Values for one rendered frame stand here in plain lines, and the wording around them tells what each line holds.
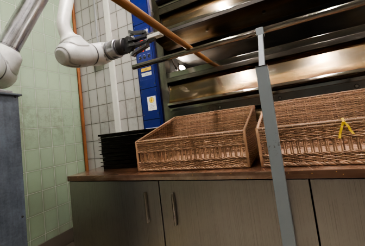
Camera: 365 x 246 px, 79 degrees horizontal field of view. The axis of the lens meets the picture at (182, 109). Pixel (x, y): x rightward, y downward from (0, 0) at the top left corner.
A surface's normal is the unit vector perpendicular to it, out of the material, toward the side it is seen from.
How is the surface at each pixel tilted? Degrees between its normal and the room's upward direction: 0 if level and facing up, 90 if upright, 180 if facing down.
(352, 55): 70
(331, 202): 90
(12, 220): 90
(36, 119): 90
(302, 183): 90
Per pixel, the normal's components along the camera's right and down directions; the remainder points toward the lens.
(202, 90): -0.45, -0.36
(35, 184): 0.89, -0.15
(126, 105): -0.44, -0.02
